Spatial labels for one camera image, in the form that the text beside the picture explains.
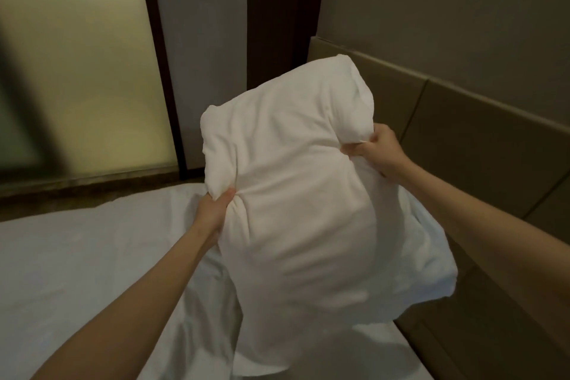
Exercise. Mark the person's right hand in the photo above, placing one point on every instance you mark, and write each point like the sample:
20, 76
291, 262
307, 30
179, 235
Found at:
383, 151

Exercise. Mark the frosted glass window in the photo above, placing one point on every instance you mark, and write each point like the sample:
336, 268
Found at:
75, 63

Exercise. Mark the white bed sheet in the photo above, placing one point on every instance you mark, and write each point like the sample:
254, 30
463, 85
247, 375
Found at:
98, 286

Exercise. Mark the person's left forearm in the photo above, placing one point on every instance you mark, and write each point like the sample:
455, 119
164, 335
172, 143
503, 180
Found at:
132, 305

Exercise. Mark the beige padded headboard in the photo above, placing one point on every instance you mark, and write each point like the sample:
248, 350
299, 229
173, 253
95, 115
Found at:
481, 197

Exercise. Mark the person's right forearm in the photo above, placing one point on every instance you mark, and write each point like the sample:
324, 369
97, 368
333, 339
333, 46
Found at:
486, 232

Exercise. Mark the person's left thumb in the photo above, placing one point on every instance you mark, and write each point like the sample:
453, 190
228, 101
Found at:
223, 199

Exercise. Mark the white pillow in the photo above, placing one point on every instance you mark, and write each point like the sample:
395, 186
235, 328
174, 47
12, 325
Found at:
307, 224

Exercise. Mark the dark wooden window frame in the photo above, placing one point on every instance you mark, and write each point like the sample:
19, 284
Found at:
162, 63

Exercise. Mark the person's right thumb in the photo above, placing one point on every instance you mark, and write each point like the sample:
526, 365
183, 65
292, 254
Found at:
355, 148

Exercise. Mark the person's left hand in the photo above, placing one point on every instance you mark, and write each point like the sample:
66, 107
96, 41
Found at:
212, 212

